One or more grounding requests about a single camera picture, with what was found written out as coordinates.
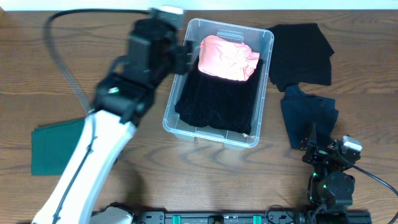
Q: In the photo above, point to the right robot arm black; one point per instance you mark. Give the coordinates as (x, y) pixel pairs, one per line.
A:
(330, 189)

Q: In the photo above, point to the green folded garment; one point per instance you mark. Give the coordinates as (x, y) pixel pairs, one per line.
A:
(53, 146)

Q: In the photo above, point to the pink garment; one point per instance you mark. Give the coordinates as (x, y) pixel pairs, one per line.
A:
(225, 59)

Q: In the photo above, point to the black mounting rail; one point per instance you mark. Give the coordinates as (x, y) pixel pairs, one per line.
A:
(276, 217)

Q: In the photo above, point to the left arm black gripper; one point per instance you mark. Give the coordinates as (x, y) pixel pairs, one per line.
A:
(181, 58)

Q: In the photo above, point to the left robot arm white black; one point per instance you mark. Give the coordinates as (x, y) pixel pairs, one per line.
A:
(121, 99)

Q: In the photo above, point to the dark teal folded garment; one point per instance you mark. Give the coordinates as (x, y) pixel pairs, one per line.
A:
(301, 111)

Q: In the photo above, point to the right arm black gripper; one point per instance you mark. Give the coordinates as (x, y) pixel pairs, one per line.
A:
(318, 154)

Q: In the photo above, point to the black folded cloth right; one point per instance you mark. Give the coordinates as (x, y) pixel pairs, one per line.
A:
(301, 54)

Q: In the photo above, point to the black knit garment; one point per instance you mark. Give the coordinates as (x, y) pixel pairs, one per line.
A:
(217, 102)

